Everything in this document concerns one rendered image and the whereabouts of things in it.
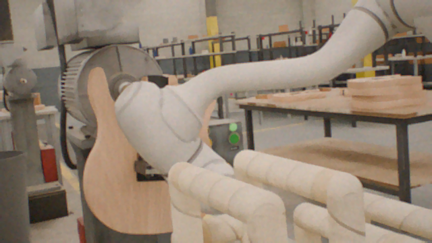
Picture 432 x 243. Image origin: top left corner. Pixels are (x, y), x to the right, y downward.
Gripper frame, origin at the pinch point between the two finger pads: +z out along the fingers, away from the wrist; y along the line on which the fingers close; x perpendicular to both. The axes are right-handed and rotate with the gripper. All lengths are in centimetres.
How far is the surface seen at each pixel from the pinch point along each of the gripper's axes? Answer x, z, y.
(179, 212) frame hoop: 5, -73, -21
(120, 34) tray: 33.3, 21.8, -4.3
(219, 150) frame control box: 0.5, 15.9, 24.5
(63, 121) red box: 7, 51, -16
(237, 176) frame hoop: 9, -72, -13
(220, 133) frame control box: 5.3, 15.8, 24.8
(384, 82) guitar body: 25, 127, 186
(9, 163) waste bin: -38, 277, -22
